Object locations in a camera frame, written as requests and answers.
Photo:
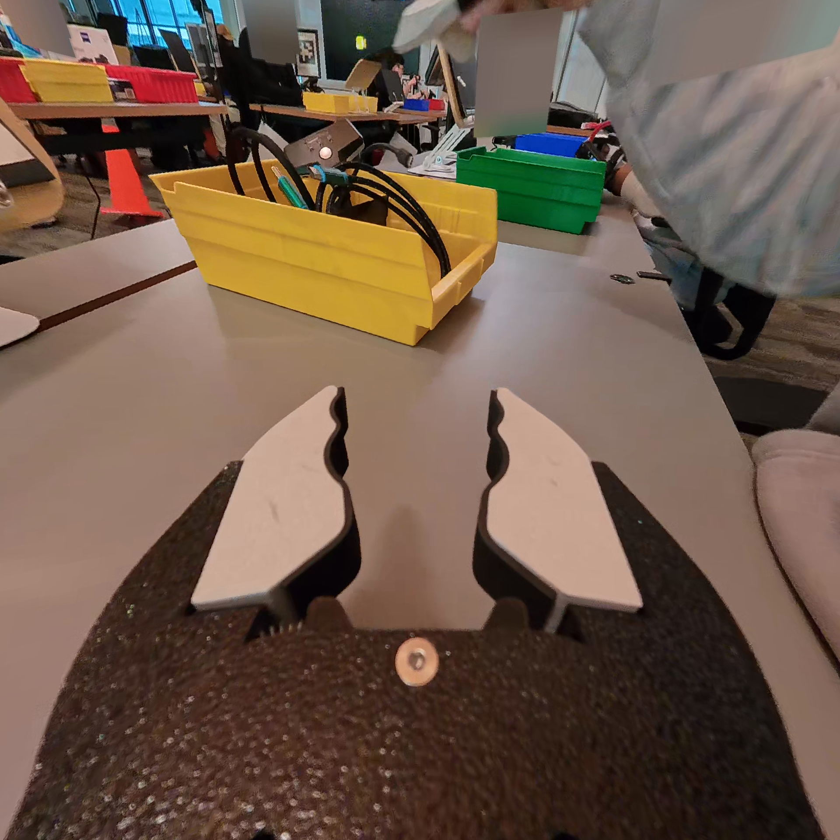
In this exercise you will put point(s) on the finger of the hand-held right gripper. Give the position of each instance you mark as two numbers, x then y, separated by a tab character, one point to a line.
430	29

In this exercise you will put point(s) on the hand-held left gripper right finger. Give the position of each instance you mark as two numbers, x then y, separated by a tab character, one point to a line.
558	518

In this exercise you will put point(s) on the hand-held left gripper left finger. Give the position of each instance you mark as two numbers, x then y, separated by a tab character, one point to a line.
275	512

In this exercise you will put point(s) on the yellow plastic bin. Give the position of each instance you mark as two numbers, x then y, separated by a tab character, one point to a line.
315	262

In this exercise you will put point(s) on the person's left forearm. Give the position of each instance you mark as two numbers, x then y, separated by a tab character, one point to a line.
804	518

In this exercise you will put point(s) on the person's right forearm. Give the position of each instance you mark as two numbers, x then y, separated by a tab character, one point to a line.
617	39

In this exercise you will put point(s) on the person's right hand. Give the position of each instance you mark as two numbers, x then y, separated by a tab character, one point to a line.
525	4

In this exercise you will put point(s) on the plywood tablet stand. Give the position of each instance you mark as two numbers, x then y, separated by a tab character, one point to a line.
453	92

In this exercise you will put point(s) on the small blue bin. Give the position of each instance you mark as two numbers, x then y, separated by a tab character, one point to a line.
415	104

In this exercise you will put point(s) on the small yellow bin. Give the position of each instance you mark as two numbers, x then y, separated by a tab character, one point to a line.
334	102

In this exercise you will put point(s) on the printed tag poster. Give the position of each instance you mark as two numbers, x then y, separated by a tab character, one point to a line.
308	52

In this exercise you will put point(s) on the dark grey hub box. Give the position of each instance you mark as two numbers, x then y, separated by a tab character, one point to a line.
321	141

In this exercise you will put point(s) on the blue plastic bin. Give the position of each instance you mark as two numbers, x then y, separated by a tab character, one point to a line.
554	144

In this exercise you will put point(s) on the green plastic bin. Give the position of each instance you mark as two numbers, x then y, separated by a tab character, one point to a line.
538	190

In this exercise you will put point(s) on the black bin divider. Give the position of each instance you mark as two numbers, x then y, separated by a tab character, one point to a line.
361	211

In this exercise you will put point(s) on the black office chair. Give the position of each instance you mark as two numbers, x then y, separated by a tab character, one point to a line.
728	321

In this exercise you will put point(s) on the small black part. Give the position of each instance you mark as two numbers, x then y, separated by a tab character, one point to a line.
653	275

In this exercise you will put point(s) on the red storage bin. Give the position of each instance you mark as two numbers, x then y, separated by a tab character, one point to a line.
157	85
13	82

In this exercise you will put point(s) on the person's leg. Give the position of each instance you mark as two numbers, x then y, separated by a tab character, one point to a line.
682	262

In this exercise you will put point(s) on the white flat board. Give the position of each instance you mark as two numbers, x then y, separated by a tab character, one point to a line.
16	327

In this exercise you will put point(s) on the person's upper body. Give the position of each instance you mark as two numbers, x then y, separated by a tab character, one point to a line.
722	170

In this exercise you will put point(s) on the orange traffic cone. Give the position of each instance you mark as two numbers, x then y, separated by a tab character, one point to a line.
128	187

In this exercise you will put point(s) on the yellow storage bin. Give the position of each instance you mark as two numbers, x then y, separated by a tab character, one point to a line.
65	82

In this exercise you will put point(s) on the wooden table with bins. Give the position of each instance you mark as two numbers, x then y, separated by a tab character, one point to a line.
65	110

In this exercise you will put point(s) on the bent plywood stand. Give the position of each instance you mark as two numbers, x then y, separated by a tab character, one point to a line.
49	197

